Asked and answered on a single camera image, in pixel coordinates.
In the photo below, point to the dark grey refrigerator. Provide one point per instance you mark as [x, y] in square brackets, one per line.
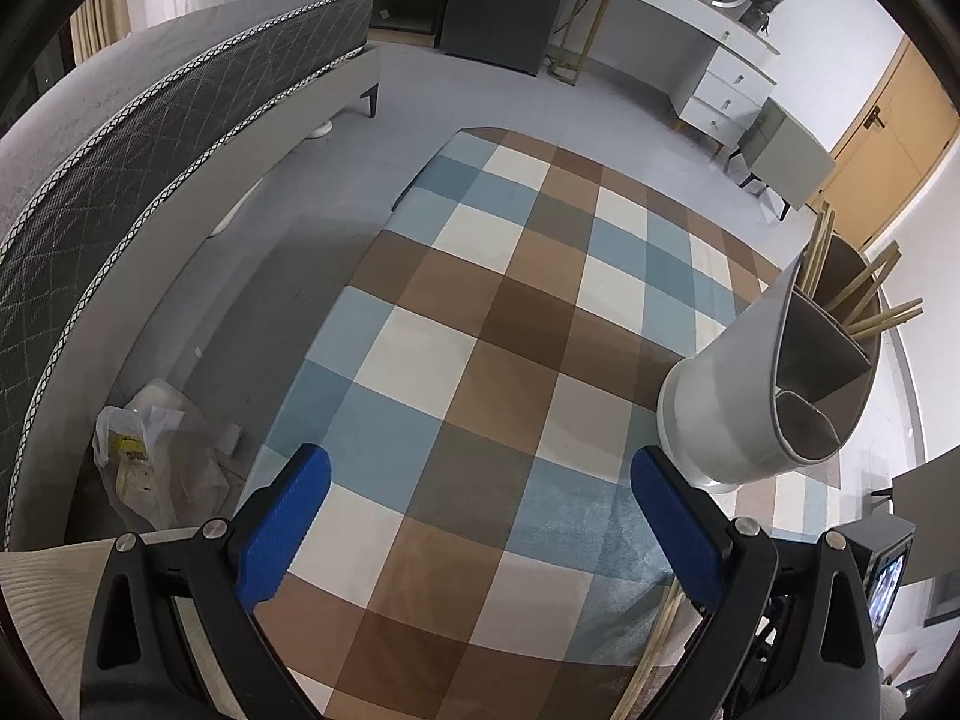
[502, 7]

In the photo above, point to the grey nightstand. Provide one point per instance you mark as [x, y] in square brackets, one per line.
[787, 150]

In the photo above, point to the grey mattress bed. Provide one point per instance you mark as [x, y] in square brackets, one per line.
[210, 180]

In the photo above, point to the checkered tablecloth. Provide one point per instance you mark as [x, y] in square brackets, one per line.
[487, 360]

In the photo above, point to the grey and white utensil holder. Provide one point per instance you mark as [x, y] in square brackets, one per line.
[720, 420]

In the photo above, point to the white plastic bag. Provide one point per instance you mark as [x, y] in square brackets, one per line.
[150, 465]

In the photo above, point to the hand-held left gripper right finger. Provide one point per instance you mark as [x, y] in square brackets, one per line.
[679, 532]

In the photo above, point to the yellow wooden door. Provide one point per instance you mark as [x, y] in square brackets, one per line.
[900, 150]

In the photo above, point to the white power strip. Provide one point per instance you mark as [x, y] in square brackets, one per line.
[562, 71]

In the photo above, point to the bundle of wooden chopsticks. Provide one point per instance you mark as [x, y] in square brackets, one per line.
[816, 247]

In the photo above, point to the beige ribbed cloth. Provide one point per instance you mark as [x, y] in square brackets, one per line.
[45, 615]

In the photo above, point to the beige curtain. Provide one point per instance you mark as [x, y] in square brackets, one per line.
[97, 22]

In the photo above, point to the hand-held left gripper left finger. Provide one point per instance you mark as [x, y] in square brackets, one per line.
[285, 525]

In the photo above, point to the white vanity desk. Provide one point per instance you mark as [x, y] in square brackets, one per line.
[675, 7]

